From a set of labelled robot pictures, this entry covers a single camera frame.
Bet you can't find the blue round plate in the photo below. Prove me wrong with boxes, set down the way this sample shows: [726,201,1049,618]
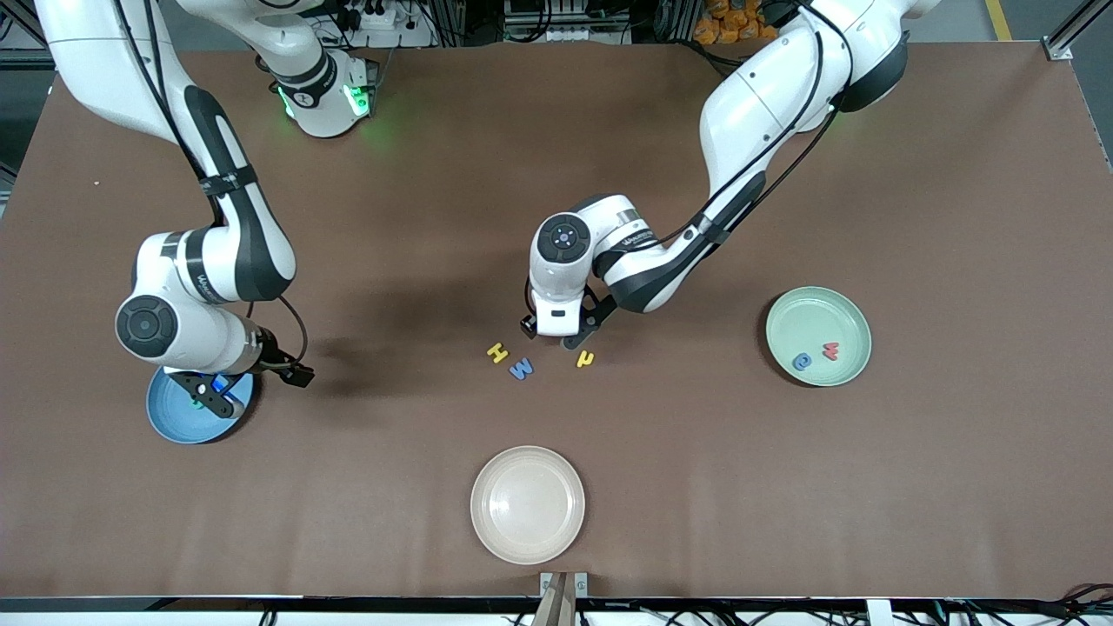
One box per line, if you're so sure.
[145,365,257,446]

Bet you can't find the cream white round plate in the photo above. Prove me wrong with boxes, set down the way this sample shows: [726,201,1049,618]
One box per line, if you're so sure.
[470,445,587,567]

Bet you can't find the green round plate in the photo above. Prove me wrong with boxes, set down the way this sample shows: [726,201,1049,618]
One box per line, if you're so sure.
[765,286,873,389]

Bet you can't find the white power strip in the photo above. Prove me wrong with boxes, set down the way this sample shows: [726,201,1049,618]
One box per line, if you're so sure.
[503,0,631,44]
[343,0,410,34]

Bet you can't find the orange packaged items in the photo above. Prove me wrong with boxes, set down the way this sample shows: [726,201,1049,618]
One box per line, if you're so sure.
[693,0,783,46]

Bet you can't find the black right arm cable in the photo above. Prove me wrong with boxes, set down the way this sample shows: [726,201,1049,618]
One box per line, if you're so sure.
[113,0,310,368]

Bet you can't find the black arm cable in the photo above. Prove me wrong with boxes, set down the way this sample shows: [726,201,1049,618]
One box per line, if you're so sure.
[600,0,857,262]
[113,0,310,368]

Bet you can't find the metal table edge bracket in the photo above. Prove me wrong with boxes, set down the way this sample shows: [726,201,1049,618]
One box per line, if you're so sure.
[539,570,590,626]

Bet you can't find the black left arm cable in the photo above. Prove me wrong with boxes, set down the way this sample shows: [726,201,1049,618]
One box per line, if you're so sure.
[600,0,857,262]

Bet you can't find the aluminium frame profile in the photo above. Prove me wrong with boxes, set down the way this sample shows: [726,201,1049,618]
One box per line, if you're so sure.
[0,0,55,72]
[1043,0,1113,62]

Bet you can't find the black cable bundle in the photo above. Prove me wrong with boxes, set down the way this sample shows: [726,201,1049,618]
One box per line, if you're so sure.
[1052,581,1113,623]

